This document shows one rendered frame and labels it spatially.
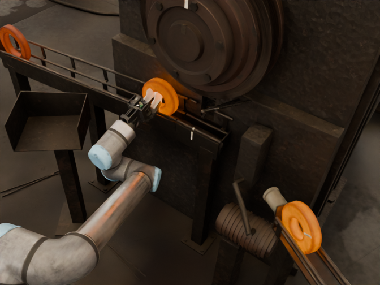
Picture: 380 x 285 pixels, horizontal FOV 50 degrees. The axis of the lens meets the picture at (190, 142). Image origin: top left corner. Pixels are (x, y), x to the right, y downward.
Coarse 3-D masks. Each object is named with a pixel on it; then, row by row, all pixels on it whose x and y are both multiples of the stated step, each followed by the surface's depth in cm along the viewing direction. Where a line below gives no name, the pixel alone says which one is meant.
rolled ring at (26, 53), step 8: (8, 24) 194; (0, 32) 198; (8, 32) 193; (16, 32) 191; (8, 40) 202; (16, 40) 193; (24, 40) 193; (8, 48) 203; (24, 48) 194; (24, 56) 197
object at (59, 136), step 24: (24, 96) 162; (48, 96) 162; (72, 96) 162; (24, 120) 165; (48, 120) 167; (72, 120) 166; (24, 144) 157; (48, 144) 157; (72, 144) 156; (72, 168) 173; (72, 192) 184; (72, 216) 197
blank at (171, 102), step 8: (152, 80) 153; (160, 80) 153; (144, 88) 158; (152, 88) 155; (160, 88) 152; (168, 88) 151; (144, 96) 160; (168, 96) 152; (176, 96) 153; (168, 104) 155; (176, 104) 155; (168, 112) 157
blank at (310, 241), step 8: (288, 208) 123; (296, 208) 119; (304, 208) 118; (288, 216) 124; (296, 216) 120; (304, 216) 116; (312, 216) 116; (288, 224) 126; (296, 224) 126; (304, 224) 117; (312, 224) 115; (296, 232) 125; (304, 232) 118; (312, 232) 114; (320, 232) 115; (296, 240) 123; (304, 240) 119; (312, 240) 115; (320, 240) 116; (304, 248) 120; (312, 248) 116
